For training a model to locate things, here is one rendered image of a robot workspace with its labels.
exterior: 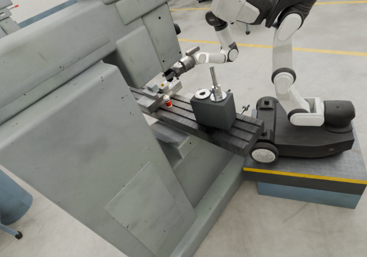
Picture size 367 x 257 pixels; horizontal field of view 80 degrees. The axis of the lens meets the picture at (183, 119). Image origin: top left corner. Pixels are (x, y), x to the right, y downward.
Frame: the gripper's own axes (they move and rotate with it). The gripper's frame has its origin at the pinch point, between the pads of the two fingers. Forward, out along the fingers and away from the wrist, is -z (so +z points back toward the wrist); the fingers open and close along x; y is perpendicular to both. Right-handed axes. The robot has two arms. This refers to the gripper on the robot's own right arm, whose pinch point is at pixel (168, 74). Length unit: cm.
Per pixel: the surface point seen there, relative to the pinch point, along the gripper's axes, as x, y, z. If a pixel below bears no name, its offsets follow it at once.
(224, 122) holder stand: 40.0, 21.4, 6.4
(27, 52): 26, -49, -54
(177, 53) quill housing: 8.7, -13.4, 6.3
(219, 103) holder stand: 37.7, 9.2, 7.5
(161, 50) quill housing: 11.1, -20.5, -2.6
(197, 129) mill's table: 26.5, 28.0, -4.8
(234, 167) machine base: 18, 103, 21
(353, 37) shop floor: -35, 124, 306
